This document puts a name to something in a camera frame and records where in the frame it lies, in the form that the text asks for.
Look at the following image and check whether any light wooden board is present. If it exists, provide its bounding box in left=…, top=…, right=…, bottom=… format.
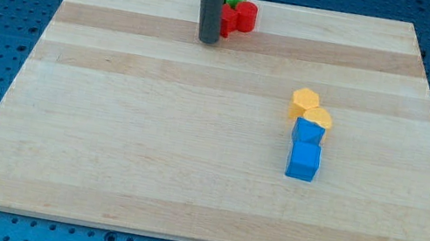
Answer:
left=0, top=0, right=430, bottom=241

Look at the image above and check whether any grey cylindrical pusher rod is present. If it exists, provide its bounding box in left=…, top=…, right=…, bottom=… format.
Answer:
left=198, top=0, right=224, bottom=45

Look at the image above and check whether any red angular block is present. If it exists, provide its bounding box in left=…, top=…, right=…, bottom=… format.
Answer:
left=219, top=3, right=239, bottom=38

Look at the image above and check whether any blue cube block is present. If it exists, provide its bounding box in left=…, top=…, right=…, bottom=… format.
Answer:
left=285, top=141, right=322, bottom=182

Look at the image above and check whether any yellow half-round block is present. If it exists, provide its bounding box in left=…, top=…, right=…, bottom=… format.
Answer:
left=303, top=107, right=333, bottom=143

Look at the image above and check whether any red cylinder block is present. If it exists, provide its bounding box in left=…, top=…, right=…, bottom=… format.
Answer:
left=235, top=1, right=259, bottom=33

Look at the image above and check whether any blue triangular block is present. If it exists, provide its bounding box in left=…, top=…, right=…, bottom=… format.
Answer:
left=291, top=117, right=326, bottom=146

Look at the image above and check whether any yellow hexagon block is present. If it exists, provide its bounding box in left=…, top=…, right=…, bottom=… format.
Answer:
left=288, top=87, right=320, bottom=119

